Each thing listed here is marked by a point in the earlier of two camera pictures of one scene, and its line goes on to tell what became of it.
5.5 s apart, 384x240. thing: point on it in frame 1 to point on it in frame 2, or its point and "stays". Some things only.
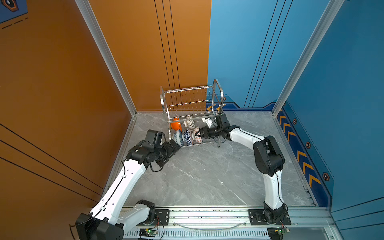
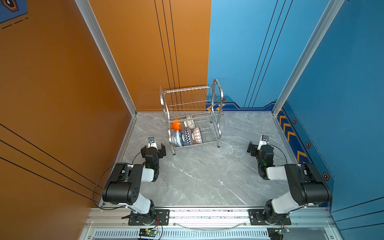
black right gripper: (205, 130) to (254, 149)
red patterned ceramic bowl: (188, 137) stays
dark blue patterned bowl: (195, 139) stays
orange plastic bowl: (176, 125) stays
